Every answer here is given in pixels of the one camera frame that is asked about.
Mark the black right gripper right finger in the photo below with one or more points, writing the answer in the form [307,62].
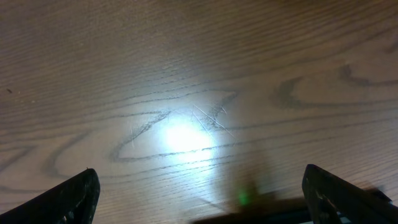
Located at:
[327,195]

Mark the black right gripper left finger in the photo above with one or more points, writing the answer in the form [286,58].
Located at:
[72,201]

